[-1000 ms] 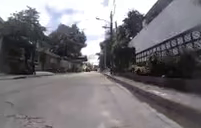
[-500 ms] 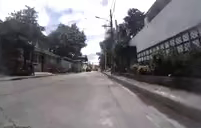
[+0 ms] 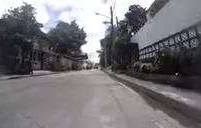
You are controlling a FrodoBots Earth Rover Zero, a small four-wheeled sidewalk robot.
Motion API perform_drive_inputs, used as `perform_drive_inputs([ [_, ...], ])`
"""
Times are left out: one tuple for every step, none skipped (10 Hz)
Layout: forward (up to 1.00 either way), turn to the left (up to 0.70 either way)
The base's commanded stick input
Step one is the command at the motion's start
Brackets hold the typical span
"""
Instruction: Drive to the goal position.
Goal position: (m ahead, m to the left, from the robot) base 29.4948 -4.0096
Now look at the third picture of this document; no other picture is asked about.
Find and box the large dark tree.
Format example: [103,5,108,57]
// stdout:
[47,19,88,56]

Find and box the pale concrete sidewalk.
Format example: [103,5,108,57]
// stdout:
[107,70,201,114]

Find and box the grey concrete road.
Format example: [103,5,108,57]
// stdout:
[0,69,189,128]

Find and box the group of trees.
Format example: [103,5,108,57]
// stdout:
[99,3,148,69]

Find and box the building with awning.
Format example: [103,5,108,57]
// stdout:
[72,51,89,71]

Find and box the white wall with lattice fence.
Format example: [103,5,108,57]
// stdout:
[131,0,201,62]

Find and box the dark hedge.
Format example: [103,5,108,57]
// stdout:
[111,41,141,72]

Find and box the grey boundary wall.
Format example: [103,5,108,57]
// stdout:
[59,56,77,72]

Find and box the leafy green tree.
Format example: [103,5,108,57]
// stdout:
[0,1,48,75]

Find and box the dark gutter strip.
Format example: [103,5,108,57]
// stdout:
[105,70,201,128]

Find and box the row of bushes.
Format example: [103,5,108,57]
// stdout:
[131,45,201,80]

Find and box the concrete sidewalk by house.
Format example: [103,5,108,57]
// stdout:
[0,69,54,83]

